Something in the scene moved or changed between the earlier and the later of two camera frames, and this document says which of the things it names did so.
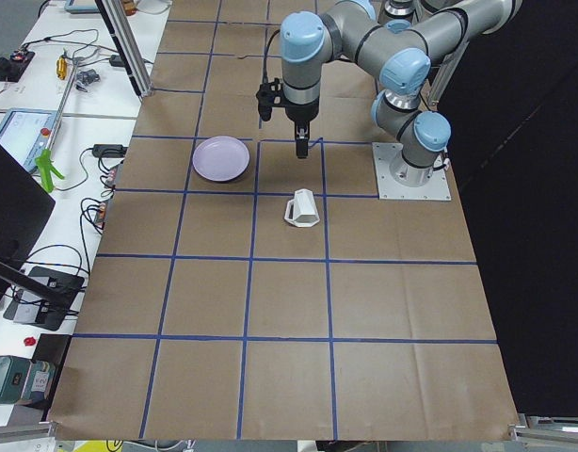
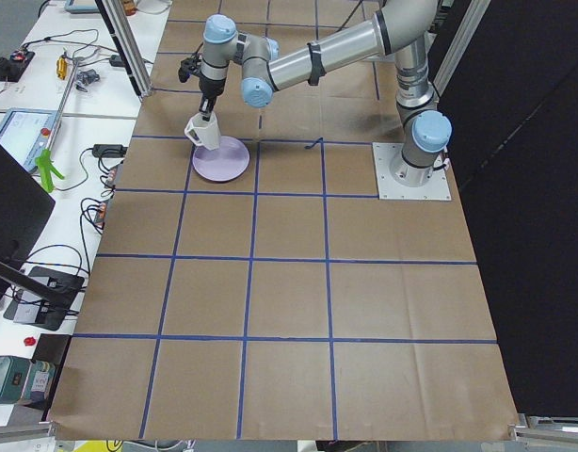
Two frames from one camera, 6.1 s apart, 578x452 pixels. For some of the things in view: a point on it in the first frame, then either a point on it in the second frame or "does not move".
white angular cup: x=302 y=210 -> x=203 y=133
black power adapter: x=111 y=151 does not move
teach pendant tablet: x=25 y=132 does not move
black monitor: x=19 y=209 does not move
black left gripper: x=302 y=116 -> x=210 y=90
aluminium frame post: x=126 y=45 does not move
